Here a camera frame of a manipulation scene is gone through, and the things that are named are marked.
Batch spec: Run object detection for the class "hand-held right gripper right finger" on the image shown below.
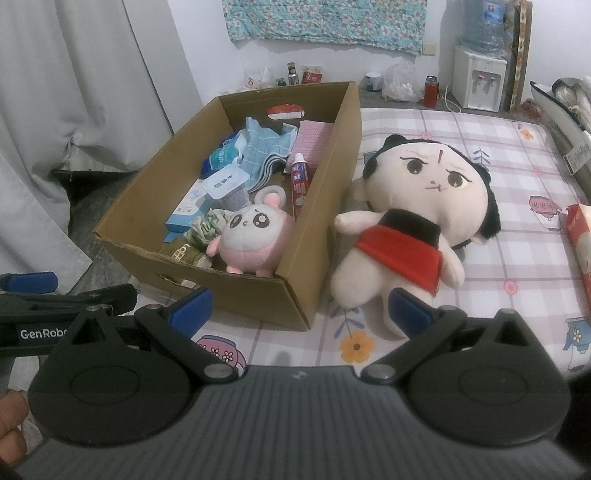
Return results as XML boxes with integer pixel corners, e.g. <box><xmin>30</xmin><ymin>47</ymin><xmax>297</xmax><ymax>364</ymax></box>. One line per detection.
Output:
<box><xmin>359</xmin><ymin>286</ymin><xmax>534</xmax><ymax>385</ymax></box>

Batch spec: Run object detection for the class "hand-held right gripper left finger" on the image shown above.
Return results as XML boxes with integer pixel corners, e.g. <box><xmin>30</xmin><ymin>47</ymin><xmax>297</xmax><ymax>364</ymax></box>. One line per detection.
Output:
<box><xmin>69</xmin><ymin>286</ymin><xmax>238</xmax><ymax>385</ymax></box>

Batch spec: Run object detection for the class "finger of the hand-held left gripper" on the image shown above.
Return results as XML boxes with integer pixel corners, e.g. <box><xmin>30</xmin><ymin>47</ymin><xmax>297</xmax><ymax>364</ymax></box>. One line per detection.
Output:
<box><xmin>0</xmin><ymin>272</ymin><xmax>59</xmax><ymax>294</ymax></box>
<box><xmin>0</xmin><ymin>284</ymin><xmax>139</xmax><ymax>324</ymax></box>

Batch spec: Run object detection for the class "cardboard box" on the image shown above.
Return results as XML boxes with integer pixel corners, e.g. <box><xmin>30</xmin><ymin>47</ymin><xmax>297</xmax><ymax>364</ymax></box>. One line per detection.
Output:
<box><xmin>92</xmin><ymin>80</ymin><xmax>363</xmax><ymax>332</ymax></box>

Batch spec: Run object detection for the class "small pink plush toy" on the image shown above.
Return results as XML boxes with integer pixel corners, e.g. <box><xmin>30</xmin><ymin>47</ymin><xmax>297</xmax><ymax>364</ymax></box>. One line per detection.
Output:
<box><xmin>205</xmin><ymin>193</ymin><xmax>296</xmax><ymax>278</ymax></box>

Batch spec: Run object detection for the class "black-haired plush doll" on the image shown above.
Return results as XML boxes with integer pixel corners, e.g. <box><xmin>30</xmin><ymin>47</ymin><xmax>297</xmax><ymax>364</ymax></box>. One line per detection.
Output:
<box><xmin>333</xmin><ymin>133</ymin><xmax>503</xmax><ymax>342</ymax></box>

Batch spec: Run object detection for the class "blue white wet wipes pack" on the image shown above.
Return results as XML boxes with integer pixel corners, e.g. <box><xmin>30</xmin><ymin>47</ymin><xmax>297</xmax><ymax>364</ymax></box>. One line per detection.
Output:
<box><xmin>199</xmin><ymin>131</ymin><xmax>250</xmax><ymax>178</ymax></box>

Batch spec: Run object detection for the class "light blue checked towel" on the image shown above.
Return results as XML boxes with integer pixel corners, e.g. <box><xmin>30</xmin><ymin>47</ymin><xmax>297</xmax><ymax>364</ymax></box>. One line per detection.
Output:
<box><xmin>242</xmin><ymin>116</ymin><xmax>301</xmax><ymax>192</ymax></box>

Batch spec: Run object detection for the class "person's left hand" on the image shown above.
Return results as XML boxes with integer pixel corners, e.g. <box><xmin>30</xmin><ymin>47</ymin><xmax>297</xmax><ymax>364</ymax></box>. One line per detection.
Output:
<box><xmin>0</xmin><ymin>390</ymin><xmax>33</xmax><ymax>462</ymax></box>

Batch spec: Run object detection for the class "olive green pouch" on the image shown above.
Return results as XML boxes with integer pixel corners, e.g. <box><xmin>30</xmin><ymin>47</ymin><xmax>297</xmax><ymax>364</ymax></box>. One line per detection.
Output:
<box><xmin>159</xmin><ymin>237</ymin><xmax>213</xmax><ymax>269</ymax></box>

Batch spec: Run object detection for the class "green floral scrunchie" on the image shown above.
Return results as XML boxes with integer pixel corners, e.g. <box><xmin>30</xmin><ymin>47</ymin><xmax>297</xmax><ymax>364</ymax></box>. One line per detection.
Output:
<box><xmin>187</xmin><ymin>209</ymin><xmax>229</xmax><ymax>252</ymax></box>

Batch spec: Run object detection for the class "white blue mask box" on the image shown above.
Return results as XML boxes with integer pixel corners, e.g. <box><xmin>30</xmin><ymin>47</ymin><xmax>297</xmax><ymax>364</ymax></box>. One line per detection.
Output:
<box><xmin>165</xmin><ymin>179</ymin><xmax>218</xmax><ymax>234</ymax></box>

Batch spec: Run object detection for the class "clear tub white lid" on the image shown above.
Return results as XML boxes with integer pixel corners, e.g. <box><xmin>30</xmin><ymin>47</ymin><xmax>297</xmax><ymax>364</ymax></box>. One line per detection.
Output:
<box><xmin>203</xmin><ymin>166</ymin><xmax>250</xmax><ymax>208</ymax></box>

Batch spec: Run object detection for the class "checked printed bed sheet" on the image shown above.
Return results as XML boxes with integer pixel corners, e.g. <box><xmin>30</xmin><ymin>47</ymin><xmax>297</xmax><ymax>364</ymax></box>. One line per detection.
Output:
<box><xmin>189</xmin><ymin>106</ymin><xmax>591</xmax><ymax>374</ymax></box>

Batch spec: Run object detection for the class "white tape roll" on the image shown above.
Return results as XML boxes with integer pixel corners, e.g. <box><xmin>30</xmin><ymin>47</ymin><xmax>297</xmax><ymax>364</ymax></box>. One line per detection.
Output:
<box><xmin>254</xmin><ymin>185</ymin><xmax>289</xmax><ymax>208</ymax></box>

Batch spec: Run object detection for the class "red white toothpaste tube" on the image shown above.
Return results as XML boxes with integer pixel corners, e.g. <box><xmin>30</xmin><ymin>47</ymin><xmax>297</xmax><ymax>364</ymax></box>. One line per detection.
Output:
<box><xmin>288</xmin><ymin>152</ymin><xmax>315</xmax><ymax>220</ymax></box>

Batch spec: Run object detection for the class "red snack packet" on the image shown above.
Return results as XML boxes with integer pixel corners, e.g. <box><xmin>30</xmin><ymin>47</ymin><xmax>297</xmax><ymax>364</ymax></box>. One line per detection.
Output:
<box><xmin>563</xmin><ymin>203</ymin><xmax>591</xmax><ymax>317</ymax></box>

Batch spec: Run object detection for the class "pink cloth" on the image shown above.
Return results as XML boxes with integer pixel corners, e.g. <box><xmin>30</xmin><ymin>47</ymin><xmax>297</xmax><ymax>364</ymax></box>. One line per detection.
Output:
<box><xmin>291</xmin><ymin>120</ymin><xmax>335</xmax><ymax>174</ymax></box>

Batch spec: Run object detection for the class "grey curtain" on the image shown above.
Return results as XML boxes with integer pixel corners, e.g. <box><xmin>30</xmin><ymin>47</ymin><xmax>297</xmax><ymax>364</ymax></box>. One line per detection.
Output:
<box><xmin>0</xmin><ymin>0</ymin><xmax>204</xmax><ymax>287</ymax></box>

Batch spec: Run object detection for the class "red snack bag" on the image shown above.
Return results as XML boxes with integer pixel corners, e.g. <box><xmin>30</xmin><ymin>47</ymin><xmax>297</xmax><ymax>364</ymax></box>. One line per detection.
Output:
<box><xmin>267</xmin><ymin>104</ymin><xmax>306</xmax><ymax>121</ymax></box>

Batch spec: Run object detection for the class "clear plastic bag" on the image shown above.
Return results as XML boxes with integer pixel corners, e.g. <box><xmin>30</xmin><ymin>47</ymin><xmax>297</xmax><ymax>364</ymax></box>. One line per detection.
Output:
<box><xmin>381</xmin><ymin>59</ymin><xmax>423</xmax><ymax>102</ymax></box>

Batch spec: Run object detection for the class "white plastic bag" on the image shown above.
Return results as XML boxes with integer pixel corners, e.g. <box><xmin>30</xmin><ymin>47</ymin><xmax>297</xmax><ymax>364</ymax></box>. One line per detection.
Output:
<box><xmin>242</xmin><ymin>66</ymin><xmax>278</xmax><ymax>92</ymax></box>

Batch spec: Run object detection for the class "grey storage bag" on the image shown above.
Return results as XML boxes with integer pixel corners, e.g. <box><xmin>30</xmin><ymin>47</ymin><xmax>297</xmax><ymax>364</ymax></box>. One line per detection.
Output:
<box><xmin>529</xmin><ymin>78</ymin><xmax>591</xmax><ymax>204</ymax></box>

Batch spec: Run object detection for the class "white water dispenser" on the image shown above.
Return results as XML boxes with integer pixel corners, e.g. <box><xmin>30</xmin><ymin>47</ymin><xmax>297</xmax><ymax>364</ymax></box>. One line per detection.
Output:
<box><xmin>452</xmin><ymin>45</ymin><xmax>509</xmax><ymax>112</ymax></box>

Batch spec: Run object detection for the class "wooden board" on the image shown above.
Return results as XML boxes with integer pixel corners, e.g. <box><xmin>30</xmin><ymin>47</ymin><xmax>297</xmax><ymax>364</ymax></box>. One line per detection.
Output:
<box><xmin>508</xmin><ymin>0</ymin><xmax>534</xmax><ymax>114</ymax></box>

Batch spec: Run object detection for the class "blue water bottle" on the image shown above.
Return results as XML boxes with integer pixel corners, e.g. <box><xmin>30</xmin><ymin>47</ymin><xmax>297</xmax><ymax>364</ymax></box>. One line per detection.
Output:
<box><xmin>462</xmin><ymin>0</ymin><xmax>511</xmax><ymax>57</ymax></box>

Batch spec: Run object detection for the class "teal floral cloth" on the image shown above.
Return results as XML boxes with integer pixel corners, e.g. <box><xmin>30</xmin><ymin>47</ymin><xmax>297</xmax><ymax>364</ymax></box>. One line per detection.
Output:
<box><xmin>222</xmin><ymin>0</ymin><xmax>428</xmax><ymax>56</ymax></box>

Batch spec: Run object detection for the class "white cable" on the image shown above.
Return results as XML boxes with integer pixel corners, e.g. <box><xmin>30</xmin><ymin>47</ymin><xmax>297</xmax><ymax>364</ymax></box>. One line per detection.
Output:
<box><xmin>443</xmin><ymin>80</ymin><xmax>465</xmax><ymax>114</ymax></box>

